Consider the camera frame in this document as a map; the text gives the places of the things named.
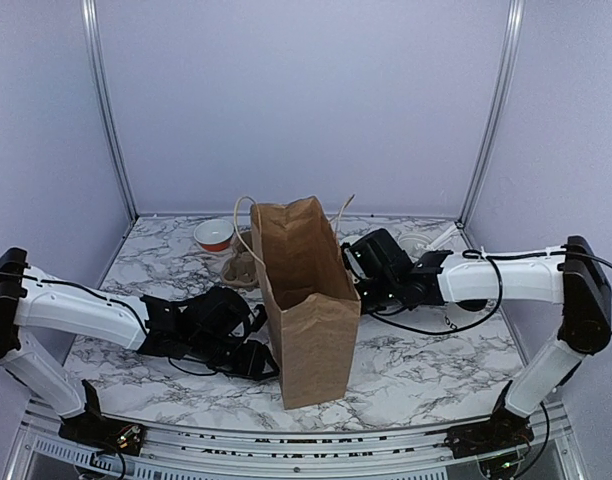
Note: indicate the aluminium frame post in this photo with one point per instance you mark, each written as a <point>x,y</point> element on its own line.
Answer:
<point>501,91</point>
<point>96,61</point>

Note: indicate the aluminium right frame post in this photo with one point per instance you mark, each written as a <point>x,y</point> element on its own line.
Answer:
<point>501,91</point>

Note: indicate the black plastic cup lid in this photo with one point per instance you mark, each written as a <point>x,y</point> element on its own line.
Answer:
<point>473,305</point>

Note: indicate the brown paper bag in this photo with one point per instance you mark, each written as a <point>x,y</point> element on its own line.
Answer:
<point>312,305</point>

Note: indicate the white paper coffee cup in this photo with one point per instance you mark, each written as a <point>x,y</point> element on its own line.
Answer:
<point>450,324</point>

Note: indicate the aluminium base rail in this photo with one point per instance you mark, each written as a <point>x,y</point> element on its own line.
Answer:
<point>184,452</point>

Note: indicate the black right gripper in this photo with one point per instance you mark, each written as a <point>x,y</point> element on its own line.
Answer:
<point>369,311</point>

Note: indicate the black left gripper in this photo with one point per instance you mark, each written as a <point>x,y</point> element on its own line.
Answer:
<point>252,367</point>

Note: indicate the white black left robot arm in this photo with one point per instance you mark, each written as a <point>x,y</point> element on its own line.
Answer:
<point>30,298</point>

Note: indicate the aluminium left frame post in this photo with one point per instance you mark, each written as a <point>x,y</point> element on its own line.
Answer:
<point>96,61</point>

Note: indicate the brown pulp cup carrier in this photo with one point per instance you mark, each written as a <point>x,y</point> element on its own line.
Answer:
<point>239,270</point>

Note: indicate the red white paper cup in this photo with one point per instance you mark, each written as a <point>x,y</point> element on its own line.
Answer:
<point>214,235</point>

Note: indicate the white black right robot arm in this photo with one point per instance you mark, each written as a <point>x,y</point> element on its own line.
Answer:
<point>570,276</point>

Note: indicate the white ribbed cup holder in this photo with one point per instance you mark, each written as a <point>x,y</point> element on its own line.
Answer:
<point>416,244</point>

